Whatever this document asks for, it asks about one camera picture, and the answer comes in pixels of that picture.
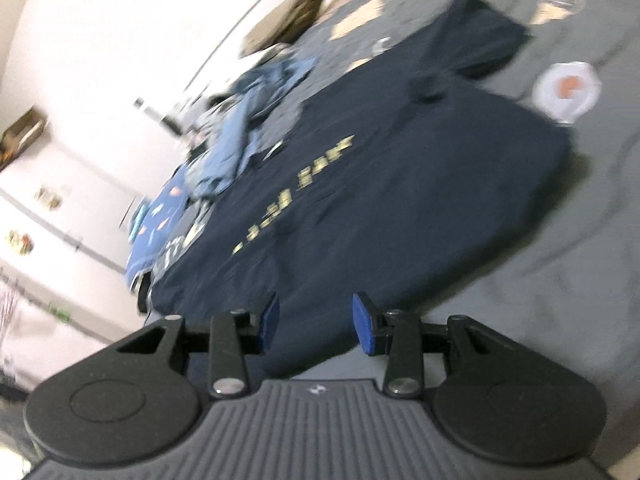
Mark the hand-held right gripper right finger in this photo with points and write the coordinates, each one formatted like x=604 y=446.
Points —
x=365 y=322

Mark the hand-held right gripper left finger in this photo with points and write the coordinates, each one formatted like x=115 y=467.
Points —
x=270 y=320

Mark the navy t-shirt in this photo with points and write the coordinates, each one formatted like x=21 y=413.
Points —
x=375 y=185

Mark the blue carrot print pillow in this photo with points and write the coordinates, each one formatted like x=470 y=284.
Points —
x=155 y=225

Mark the teal zigzag cloth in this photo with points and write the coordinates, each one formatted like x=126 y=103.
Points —
x=139 y=220

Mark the blue garment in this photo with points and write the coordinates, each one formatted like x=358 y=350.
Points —
x=240 y=130

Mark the green hanging toy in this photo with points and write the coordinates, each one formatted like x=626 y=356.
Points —
x=60 y=312

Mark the white wardrobe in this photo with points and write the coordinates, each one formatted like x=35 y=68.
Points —
x=65 y=270

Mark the black hairbrush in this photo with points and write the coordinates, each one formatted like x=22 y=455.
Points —
x=171 y=121

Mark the grey quilted bedspread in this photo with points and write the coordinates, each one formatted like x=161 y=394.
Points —
x=575 y=235

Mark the cartoon mouse sticker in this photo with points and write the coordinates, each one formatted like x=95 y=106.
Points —
x=20 y=242
x=52 y=197

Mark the bunch of pink hangers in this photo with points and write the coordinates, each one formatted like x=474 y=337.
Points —
x=7 y=320

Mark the khaki folded blanket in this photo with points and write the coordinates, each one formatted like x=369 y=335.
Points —
x=295 y=15

